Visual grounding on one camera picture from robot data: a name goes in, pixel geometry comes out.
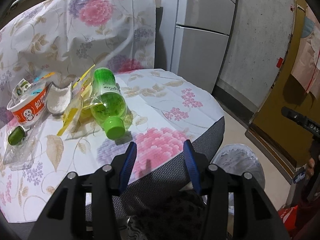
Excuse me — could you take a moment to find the orange instant noodle cup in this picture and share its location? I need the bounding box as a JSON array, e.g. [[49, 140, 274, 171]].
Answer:
[[7, 84, 47, 126]]

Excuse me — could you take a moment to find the clear plastic clamshell tray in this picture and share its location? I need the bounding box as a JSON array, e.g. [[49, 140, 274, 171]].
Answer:
[[3, 124, 41, 171]]

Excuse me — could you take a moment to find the brown wooden door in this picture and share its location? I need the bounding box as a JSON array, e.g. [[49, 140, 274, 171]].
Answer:
[[246, 0, 319, 181]]

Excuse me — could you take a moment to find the trash bin with plastic bag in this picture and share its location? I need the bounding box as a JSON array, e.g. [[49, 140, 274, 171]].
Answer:
[[202, 143, 266, 215]]

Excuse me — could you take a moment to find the floral cloth chair cover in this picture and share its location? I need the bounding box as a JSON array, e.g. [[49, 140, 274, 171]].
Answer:
[[1, 0, 225, 223]]

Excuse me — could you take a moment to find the green white milk carton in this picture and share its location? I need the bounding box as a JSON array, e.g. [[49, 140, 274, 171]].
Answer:
[[11, 79, 30, 103]]

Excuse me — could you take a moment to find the white paper tissue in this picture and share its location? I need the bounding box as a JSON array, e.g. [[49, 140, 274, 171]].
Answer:
[[46, 83, 72, 115]]

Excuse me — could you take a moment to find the silver refrigerator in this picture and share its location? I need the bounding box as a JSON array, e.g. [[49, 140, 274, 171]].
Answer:
[[155, 0, 237, 93]]

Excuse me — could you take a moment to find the green plastic bottle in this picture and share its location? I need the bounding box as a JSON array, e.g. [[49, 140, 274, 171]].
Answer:
[[90, 67, 127, 140]]

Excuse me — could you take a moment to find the patchwork cloth hanging on door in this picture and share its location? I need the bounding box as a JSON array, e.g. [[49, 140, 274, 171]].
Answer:
[[291, 7, 320, 99]]

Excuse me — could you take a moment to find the person's right hand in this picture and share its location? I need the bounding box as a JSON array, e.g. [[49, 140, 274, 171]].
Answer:
[[305, 155, 319, 179]]

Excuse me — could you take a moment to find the yellow clear snack wrapper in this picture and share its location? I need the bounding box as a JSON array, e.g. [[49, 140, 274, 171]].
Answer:
[[57, 64, 95, 136]]

